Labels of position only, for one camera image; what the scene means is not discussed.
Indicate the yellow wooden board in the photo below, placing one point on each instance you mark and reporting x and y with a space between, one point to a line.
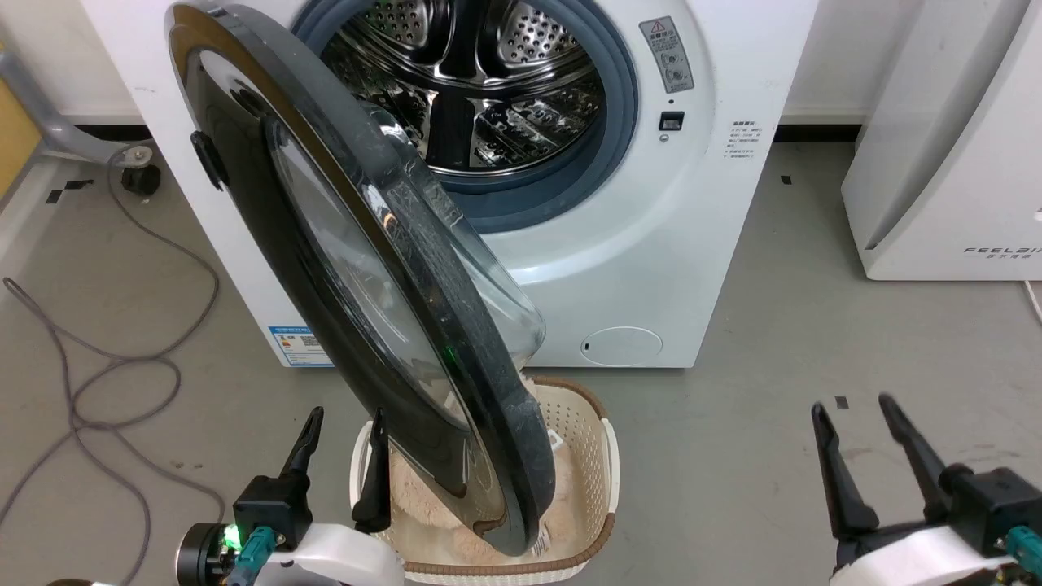
12 138

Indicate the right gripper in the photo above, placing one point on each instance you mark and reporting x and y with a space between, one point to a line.
936 561

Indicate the blue energy label sticker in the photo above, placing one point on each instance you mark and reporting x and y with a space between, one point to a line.
297 346

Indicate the white front-load washing machine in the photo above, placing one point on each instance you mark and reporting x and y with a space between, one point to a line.
651 244

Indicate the grey metal stand leg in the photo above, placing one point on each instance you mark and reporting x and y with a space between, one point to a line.
49 122

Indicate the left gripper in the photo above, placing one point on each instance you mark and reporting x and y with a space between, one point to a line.
334 557

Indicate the white woven laundry basket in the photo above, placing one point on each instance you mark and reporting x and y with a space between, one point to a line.
588 456

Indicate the black round glass washer door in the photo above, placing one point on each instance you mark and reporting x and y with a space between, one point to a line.
244 163

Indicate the beige plush fabric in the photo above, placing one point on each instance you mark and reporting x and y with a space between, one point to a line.
423 521

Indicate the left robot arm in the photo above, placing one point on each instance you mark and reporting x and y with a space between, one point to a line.
199 557

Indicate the round white filter cover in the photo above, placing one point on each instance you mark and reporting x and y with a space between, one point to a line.
622 347

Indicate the black caster wheel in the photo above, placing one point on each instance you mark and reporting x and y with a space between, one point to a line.
142 180

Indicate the white air purifier unit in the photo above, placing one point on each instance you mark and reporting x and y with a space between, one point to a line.
961 163

